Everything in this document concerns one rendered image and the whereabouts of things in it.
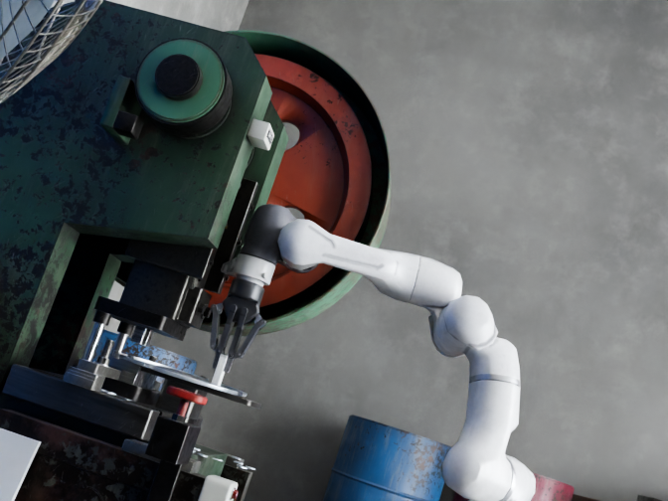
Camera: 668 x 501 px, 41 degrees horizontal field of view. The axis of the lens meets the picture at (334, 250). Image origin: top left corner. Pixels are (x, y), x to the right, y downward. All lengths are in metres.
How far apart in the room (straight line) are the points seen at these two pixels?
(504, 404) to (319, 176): 0.85
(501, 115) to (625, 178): 0.84
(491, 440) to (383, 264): 0.43
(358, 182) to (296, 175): 0.18
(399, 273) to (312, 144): 0.63
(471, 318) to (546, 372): 3.44
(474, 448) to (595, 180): 3.89
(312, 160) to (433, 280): 0.63
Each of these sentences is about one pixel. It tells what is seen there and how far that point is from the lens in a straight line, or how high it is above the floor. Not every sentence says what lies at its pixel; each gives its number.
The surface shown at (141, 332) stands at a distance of 1.99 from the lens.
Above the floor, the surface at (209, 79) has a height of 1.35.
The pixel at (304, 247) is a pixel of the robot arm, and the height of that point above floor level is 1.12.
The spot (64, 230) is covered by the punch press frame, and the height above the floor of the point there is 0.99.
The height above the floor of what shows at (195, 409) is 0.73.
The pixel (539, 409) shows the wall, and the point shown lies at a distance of 5.28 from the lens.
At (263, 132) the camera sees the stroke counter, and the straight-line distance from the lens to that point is 1.87.
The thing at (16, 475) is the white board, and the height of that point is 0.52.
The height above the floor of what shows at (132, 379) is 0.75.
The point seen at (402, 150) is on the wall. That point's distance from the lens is 5.52.
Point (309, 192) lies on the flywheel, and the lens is 2.39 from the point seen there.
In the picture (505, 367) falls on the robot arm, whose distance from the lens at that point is 1.93.
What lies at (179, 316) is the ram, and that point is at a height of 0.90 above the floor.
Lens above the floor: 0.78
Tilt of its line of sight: 11 degrees up
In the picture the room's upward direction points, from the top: 18 degrees clockwise
